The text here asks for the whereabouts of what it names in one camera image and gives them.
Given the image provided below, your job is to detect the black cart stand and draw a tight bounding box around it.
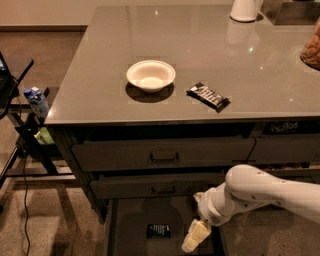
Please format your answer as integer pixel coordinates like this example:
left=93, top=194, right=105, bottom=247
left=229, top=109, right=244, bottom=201
left=0, top=58, right=71, bottom=186

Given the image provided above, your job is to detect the middle left drawer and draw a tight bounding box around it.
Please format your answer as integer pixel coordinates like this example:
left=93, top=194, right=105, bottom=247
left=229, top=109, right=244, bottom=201
left=90, top=173, right=225, bottom=199

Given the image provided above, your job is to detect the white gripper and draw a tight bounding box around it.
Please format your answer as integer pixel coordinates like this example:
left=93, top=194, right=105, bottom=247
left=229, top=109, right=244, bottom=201
left=182, top=187, right=234, bottom=253

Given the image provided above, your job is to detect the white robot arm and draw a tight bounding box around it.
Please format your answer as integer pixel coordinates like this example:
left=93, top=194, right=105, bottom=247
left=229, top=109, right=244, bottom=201
left=182, top=164, right=320, bottom=253

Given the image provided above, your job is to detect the top right drawer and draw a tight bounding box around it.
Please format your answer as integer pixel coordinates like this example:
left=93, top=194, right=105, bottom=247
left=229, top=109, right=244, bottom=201
left=247, top=134, right=320, bottom=165

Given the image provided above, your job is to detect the middle right drawer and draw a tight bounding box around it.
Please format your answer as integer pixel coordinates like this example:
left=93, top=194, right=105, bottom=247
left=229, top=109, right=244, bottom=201
left=264, top=168, right=320, bottom=184

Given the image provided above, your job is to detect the white paper bowl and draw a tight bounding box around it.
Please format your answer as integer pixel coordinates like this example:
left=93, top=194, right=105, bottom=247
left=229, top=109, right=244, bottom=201
left=126, top=60, right=176, bottom=93

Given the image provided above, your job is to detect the open bottom left drawer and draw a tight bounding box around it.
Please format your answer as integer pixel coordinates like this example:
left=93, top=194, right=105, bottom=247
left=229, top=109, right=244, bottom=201
left=104, top=196, right=227, bottom=256

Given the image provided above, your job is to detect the black power cable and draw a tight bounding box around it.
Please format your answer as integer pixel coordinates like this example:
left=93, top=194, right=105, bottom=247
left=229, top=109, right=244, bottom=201
left=13, top=76, right=33, bottom=256

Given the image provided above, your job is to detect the white jug on counter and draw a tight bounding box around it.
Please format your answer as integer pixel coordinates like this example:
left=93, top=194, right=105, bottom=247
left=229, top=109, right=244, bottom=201
left=230, top=0, right=263, bottom=23

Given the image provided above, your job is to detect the blue capped plastic bottle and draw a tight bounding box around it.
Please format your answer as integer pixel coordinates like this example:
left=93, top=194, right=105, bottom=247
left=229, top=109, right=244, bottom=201
left=23, top=87, right=49, bottom=119

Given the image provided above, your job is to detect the top left drawer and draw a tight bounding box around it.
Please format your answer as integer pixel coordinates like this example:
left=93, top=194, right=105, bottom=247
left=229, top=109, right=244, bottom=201
left=72, top=137, right=255, bottom=172

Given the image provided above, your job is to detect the dark wrapped snack bar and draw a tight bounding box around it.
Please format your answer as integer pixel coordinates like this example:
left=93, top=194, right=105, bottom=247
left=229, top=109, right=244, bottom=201
left=186, top=82, right=230, bottom=112

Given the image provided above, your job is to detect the green packet on cart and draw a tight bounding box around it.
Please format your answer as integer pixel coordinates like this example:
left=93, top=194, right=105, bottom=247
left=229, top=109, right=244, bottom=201
left=35, top=127, right=54, bottom=145

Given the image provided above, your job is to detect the blue rxbar blueberry bar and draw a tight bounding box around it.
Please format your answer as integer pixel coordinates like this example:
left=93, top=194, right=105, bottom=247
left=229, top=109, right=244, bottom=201
left=146, top=224, right=171, bottom=238

